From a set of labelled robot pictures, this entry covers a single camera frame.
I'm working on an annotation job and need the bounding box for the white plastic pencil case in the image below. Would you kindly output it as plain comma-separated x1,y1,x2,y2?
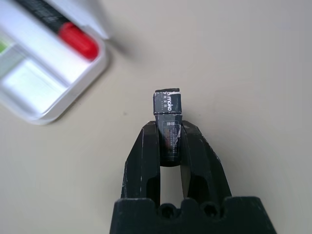
0,0,110,126

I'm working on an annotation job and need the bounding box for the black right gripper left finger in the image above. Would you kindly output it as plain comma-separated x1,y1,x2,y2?
119,120,162,206

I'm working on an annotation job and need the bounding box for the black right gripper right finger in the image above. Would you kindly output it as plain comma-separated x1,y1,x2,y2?
179,121,233,203

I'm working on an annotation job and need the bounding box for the black marker with red cap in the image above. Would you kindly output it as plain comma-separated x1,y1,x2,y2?
14,0,99,59

